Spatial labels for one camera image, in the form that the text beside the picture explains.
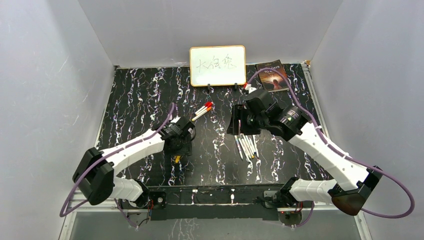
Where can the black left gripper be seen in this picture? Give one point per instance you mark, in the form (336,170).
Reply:
(185,151)

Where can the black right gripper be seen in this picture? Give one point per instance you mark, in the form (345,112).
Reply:
(233,129)

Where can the yellow pen cap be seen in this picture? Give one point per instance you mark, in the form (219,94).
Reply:
(177,159)

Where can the orange cap marker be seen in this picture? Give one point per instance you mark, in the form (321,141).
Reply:
(201,114)
(246,153)

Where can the yellow cap marker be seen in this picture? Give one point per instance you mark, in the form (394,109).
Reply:
(249,145)
(239,149)

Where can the red cap marker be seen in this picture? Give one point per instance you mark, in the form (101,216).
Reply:
(204,107)

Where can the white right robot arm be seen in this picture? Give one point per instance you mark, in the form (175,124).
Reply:
(352,183)

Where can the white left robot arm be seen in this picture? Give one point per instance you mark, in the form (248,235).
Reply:
(97,172)

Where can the dark paperback book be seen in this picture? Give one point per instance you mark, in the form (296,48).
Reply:
(271,81)

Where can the small whiteboard with writing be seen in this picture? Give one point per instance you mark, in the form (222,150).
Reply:
(217,65)

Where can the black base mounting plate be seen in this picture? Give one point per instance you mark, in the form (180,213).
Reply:
(218,202)

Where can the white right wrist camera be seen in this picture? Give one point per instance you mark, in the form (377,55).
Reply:
(248,88)

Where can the aluminium frame rail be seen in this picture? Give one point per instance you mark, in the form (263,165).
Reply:
(349,202)

